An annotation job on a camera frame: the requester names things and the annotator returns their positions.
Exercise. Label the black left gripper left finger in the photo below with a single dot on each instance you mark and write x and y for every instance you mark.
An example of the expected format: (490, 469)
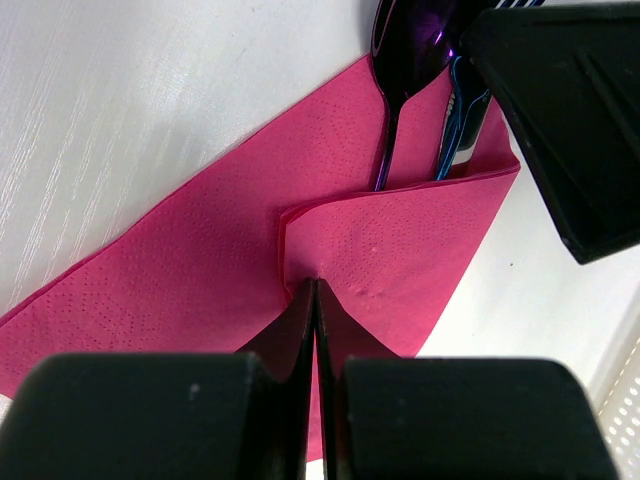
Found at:
(243, 415)

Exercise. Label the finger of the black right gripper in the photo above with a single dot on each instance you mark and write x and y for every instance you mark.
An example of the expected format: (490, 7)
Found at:
(567, 80)

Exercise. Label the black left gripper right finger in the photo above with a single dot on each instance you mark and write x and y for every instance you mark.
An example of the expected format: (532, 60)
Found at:
(389, 417)

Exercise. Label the purple metal spoon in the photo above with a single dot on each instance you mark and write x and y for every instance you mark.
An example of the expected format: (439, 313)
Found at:
(411, 45)

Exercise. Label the white perforated plastic basket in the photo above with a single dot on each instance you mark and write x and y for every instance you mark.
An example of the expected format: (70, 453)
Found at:
(615, 393)

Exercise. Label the pink paper napkin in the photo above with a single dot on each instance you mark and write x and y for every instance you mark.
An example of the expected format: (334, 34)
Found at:
(217, 260)

